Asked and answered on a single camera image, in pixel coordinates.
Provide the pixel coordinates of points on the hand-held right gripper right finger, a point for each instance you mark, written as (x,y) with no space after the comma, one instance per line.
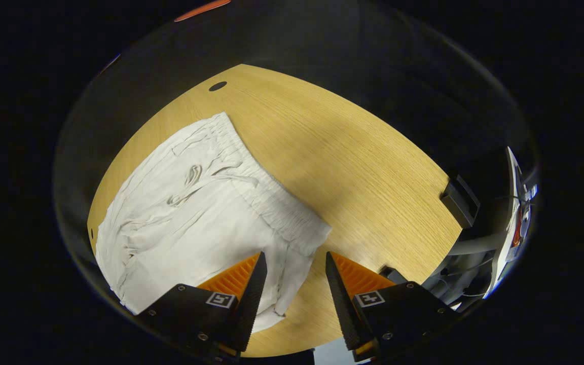
(345,309)

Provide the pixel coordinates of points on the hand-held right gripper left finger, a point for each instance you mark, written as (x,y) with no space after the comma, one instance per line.
(249,304)

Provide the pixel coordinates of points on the white jeans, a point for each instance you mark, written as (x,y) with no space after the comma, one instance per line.
(195,228)

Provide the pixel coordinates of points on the black table clamp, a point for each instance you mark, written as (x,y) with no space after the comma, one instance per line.
(458,202)

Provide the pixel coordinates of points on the white device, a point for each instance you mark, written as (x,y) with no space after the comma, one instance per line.
(512,203)

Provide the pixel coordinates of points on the black backdrop cloth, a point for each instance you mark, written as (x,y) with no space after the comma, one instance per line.
(322,40)

